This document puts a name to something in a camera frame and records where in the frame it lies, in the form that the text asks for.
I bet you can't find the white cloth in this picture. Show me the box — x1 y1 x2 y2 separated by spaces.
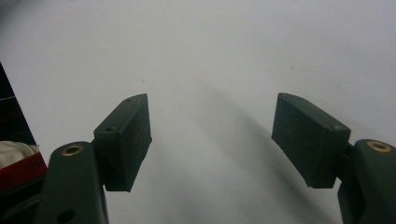
0 140 41 171

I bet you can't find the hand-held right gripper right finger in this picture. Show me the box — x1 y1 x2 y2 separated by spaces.
270 91 352 189

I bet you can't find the white table cover board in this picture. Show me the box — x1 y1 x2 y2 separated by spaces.
0 0 396 224

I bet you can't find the red cloth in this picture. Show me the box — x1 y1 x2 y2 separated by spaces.
0 152 49 194

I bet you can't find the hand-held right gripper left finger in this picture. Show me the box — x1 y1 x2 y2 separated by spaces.
92 92 153 193

